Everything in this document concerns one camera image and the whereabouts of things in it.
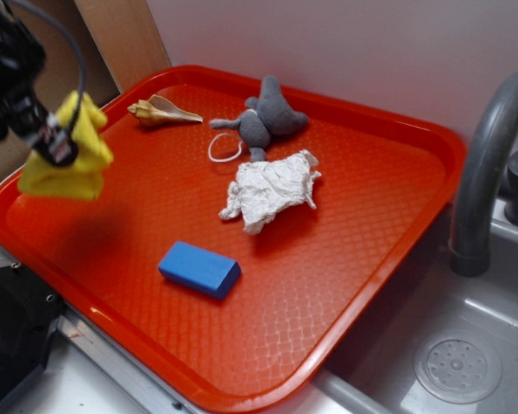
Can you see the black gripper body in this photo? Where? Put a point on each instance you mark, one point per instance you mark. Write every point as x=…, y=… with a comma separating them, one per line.
x=22, y=58

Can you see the yellow cloth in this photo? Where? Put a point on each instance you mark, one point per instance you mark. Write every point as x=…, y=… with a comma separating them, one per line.
x=83, y=178

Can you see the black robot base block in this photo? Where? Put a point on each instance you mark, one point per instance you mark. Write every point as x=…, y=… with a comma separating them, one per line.
x=29, y=313

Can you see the brown cardboard panel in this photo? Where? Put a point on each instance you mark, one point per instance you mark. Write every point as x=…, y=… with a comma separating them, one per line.
x=61, y=71

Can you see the brown wooden board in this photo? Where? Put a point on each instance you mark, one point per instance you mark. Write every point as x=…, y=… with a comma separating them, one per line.
x=127, y=38

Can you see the beige conch seashell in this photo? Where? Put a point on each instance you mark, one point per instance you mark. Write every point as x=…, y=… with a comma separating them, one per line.
x=158, y=110

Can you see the white elastic loop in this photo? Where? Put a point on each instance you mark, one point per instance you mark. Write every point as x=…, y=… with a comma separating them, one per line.
x=235, y=156

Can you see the grey plush toy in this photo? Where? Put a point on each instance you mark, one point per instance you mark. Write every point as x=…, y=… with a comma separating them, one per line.
x=266, y=117

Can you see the blue rectangular block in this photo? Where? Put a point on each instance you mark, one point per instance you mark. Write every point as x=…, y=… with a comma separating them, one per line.
x=201, y=270

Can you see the crumpled white paper towel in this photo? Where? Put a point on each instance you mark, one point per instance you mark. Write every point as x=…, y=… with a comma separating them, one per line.
x=263, y=189

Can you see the red plastic tray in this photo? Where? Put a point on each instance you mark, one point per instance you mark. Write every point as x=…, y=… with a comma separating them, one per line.
x=305, y=278

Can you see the grey curved faucet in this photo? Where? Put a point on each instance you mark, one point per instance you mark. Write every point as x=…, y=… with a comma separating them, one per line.
x=484, y=175

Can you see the grey toy sink basin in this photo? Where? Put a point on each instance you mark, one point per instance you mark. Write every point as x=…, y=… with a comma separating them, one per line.
x=372, y=369

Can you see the round sink drain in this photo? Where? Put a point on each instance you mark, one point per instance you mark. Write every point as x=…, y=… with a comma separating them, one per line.
x=457, y=367

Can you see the metal rail strip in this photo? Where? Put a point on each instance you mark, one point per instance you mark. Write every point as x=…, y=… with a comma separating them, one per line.
x=88, y=373

